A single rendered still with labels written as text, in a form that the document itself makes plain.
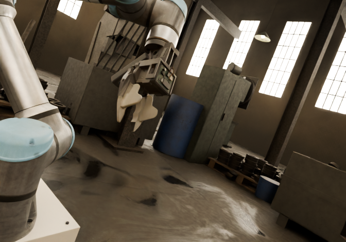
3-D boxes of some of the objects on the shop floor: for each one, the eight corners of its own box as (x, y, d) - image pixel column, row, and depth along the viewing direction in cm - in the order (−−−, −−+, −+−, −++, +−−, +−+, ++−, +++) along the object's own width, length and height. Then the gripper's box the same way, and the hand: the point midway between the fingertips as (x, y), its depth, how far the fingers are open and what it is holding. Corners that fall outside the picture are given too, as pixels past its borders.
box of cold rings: (387, 266, 247) (418, 195, 243) (392, 296, 184) (435, 201, 181) (286, 209, 314) (309, 153, 311) (264, 217, 251) (294, 146, 248)
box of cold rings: (120, 127, 430) (138, 81, 426) (150, 148, 362) (171, 93, 358) (48, 110, 346) (69, 53, 342) (68, 133, 278) (95, 61, 274)
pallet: (292, 201, 376) (304, 175, 374) (278, 206, 314) (291, 175, 312) (226, 166, 452) (236, 144, 451) (205, 165, 390) (214, 139, 389)
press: (189, 131, 843) (218, 57, 832) (211, 138, 911) (239, 70, 899) (215, 145, 732) (249, 60, 720) (239, 152, 799) (270, 74, 787)
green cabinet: (169, 150, 396) (203, 64, 389) (195, 155, 446) (225, 78, 439) (190, 163, 362) (227, 69, 356) (215, 166, 412) (248, 83, 405)
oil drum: (193, 160, 390) (213, 108, 386) (168, 157, 348) (190, 99, 344) (169, 146, 431) (188, 99, 428) (144, 141, 389) (164, 89, 386)
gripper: (163, 28, 53) (130, 115, 45) (187, 61, 62) (163, 139, 53) (134, 35, 58) (100, 114, 50) (160, 65, 66) (134, 136, 58)
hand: (125, 121), depth 54 cm, fingers open, 4 cm apart
